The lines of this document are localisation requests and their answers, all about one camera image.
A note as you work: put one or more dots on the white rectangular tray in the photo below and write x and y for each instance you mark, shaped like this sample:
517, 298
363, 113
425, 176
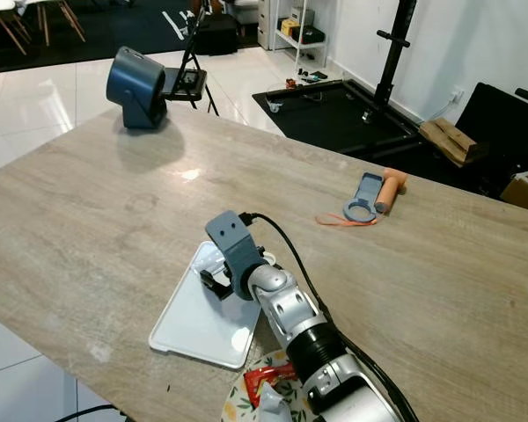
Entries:
194, 330

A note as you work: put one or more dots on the small red packet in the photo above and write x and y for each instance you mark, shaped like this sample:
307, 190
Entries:
268, 382

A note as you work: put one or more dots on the lemon leaf patterned plate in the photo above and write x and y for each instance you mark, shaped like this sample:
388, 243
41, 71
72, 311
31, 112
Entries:
236, 409

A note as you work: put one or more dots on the clear plastic wrapper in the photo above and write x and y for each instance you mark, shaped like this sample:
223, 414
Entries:
274, 411

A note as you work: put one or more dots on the orange cylinder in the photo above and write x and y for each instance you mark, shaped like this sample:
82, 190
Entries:
390, 189

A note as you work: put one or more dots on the dark blue tabletop projector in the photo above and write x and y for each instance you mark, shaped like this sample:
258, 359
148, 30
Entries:
141, 86

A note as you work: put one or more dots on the light wooden table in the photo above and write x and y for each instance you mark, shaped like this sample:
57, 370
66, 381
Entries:
431, 290

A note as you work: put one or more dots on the white shelf unit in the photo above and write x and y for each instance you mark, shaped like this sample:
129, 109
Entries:
290, 22

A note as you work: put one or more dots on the brown wooden block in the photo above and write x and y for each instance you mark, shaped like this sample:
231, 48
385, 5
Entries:
449, 141

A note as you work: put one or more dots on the black bench pad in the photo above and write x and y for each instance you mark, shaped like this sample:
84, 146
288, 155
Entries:
506, 123

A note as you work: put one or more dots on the black rack post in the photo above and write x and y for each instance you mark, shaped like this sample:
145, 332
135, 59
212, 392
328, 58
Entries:
396, 48

